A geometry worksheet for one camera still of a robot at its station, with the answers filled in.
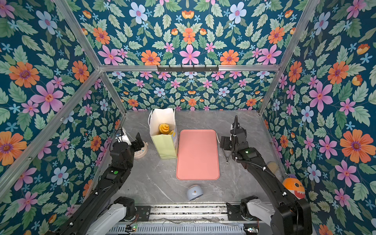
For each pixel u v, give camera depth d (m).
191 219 0.73
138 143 0.70
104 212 0.57
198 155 0.93
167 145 0.83
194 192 0.72
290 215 0.38
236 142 0.60
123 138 0.65
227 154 0.96
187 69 0.91
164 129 0.91
